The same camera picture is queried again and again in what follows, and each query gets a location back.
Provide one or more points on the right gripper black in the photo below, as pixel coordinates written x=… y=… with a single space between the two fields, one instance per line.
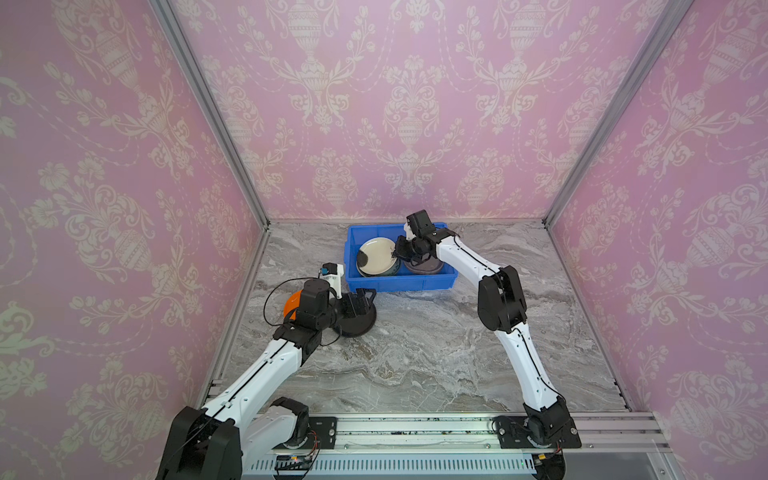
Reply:
x=399 y=249

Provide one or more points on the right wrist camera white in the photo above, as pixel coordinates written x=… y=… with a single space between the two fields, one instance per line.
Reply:
x=409 y=234

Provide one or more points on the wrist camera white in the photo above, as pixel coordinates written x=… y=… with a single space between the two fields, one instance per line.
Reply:
x=333 y=273
x=409 y=234

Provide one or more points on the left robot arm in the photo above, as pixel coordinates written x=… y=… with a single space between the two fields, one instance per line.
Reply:
x=246 y=420

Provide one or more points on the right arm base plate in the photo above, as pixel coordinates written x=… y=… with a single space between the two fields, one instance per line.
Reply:
x=520 y=432

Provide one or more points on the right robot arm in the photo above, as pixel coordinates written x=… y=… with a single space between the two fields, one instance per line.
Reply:
x=502 y=309

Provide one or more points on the cream plate with flowers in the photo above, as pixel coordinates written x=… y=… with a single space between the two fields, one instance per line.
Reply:
x=376 y=258

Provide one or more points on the small circuit board with wires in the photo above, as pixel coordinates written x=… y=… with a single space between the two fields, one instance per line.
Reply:
x=293 y=463

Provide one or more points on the aluminium corner post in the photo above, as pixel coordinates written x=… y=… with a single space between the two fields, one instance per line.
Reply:
x=192 y=69
x=668 y=21

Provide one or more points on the aluminium mounting rail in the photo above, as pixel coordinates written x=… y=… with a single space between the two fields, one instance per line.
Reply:
x=619 y=445

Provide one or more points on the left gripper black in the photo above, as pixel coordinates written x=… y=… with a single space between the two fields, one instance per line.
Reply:
x=353 y=311

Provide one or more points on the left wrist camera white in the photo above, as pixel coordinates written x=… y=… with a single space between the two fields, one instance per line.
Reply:
x=333 y=273

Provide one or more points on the right aluminium corner post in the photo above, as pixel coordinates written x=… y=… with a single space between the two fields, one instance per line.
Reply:
x=668 y=21

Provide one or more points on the brownish glass plate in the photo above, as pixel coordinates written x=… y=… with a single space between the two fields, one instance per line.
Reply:
x=428 y=266

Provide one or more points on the left aluminium corner post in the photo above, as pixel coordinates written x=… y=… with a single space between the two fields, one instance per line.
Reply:
x=192 y=69

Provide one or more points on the blue plastic bin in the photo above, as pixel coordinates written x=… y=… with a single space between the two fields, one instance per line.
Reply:
x=404 y=280

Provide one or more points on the black round plate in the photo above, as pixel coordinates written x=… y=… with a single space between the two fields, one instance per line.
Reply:
x=355 y=328

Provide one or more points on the orange plate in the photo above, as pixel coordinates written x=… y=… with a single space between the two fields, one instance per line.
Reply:
x=291 y=306

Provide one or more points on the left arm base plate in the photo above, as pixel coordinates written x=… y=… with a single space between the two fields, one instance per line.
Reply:
x=320 y=432

